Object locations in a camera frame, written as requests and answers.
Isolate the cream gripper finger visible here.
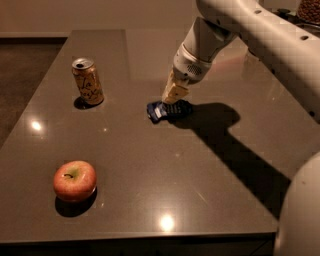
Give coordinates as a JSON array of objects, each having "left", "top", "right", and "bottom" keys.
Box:
[
  {"left": 162, "top": 71, "right": 174, "bottom": 100},
  {"left": 162, "top": 85, "right": 189, "bottom": 104}
]

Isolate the glass jar of nuts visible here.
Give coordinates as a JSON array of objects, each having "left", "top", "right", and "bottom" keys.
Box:
[{"left": 297, "top": 0, "right": 320, "bottom": 24}]

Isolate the blue rxbar wrapper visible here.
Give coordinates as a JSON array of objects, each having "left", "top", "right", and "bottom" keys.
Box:
[{"left": 147, "top": 100, "right": 193, "bottom": 123}]

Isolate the gold beverage can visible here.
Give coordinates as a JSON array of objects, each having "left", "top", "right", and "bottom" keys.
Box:
[{"left": 72, "top": 57, "right": 104, "bottom": 106}]

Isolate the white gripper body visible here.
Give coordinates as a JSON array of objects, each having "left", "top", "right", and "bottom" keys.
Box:
[{"left": 173, "top": 44, "right": 212, "bottom": 82}]

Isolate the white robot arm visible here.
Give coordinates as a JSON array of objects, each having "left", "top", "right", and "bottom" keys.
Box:
[{"left": 162, "top": 0, "right": 320, "bottom": 256}]

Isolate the red yellow apple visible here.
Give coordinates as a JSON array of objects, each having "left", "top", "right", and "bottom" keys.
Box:
[{"left": 53, "top": 161, "right": 97, "bottom": 203}]

